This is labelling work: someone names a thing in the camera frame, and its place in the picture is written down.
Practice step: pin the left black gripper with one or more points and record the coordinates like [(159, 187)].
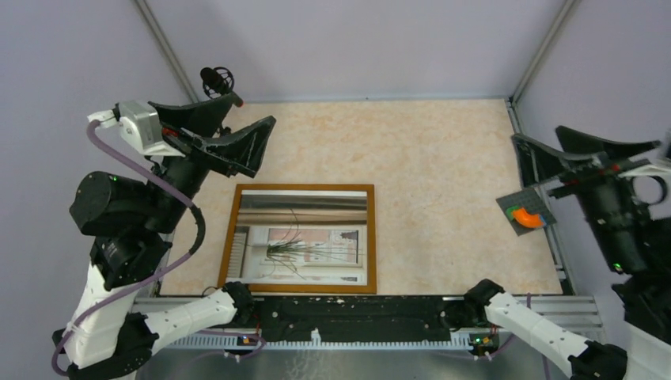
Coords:
[(240, 150)]

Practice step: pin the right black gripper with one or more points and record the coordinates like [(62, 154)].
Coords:
[(536, 162)]

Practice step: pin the printed photo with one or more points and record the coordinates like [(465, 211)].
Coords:
[(304, 236)]

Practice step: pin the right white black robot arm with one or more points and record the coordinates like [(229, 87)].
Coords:
[(635, 245)]

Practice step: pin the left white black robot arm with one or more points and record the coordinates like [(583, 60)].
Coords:
[(129, 220)]

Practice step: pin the black microphone on tripod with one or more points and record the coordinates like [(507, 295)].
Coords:
[(218, 84)]

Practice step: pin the dark grey mat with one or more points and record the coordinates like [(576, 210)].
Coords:
[(530, 199)]

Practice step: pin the orange small object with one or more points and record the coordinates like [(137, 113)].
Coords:
[(527, 219)]

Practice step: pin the green small brick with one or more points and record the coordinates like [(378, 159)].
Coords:
[(510, 212)]

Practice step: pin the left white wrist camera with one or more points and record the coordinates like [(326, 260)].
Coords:
[(139, 126)]

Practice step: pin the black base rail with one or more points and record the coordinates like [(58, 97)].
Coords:
[(361, 319)]

